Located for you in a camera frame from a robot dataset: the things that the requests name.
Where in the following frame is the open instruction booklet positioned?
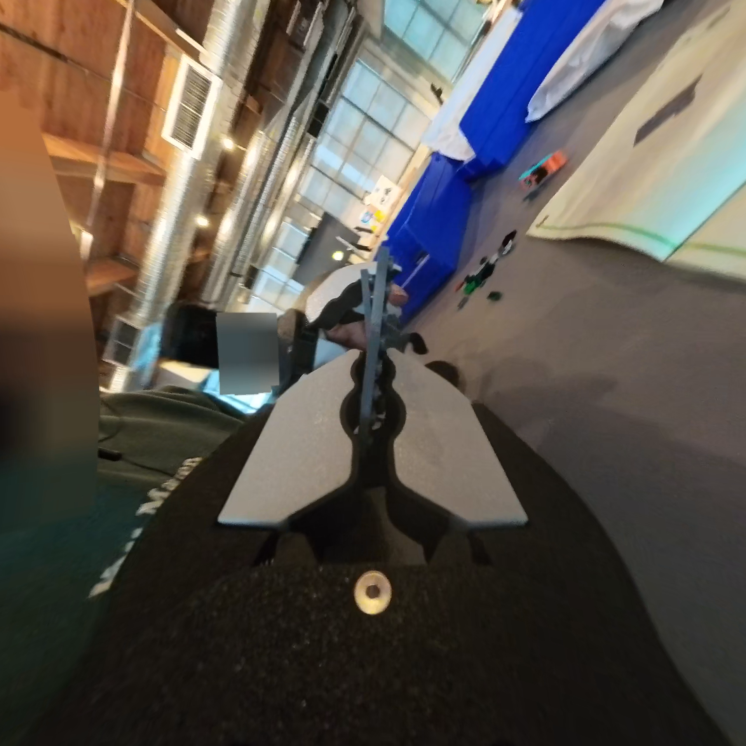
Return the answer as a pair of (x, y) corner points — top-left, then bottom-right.
(526, 0), (746, 274)

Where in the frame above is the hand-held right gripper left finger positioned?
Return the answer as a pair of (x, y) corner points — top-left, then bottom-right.
(217, 351), (359, 534)

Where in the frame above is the paned glass window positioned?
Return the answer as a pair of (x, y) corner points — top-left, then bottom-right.
(256, 0), (502, 298)

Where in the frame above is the dark grey studded brick plate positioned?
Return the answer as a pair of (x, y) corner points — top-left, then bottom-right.
(357, 246), (392, 446)

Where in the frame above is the large blue plastic bin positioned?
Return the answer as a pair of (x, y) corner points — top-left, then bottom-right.
(457, 0), (610, 183)

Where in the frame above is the grey desk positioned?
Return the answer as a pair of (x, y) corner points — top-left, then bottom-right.
(396, 0), (746, 746)

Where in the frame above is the white ceiling air vent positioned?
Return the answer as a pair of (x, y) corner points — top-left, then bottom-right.
(161, 54), (223, 159)

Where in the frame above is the person's left hand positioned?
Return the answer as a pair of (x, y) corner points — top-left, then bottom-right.
(326, 284), (410, 352)

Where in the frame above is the person's dark green sweatshirt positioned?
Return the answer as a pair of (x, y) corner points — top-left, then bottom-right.
(0, 385), (257, 746)

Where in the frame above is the white wall notice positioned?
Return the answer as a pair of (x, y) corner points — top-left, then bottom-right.
(363, 174), (404, 228)

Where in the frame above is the green black brick cluster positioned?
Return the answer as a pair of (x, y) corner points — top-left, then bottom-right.
(459, 256), (500, 293)

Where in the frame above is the silver ventilation duct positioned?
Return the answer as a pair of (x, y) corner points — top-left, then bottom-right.
(113, 0), (362, 350)

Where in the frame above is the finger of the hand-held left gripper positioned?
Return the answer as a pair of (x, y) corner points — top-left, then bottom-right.
(314, 337), (353, 373)
(305, 265), (376, 328)

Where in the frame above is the small orange toy piece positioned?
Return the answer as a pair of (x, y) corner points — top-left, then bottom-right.
(518, 150), (570, 191)

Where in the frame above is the black wall screen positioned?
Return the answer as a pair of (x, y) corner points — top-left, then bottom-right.
(300, 211), (374, 279)

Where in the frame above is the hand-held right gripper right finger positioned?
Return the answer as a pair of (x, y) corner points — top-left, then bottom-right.
(387, 350), (531, 534)

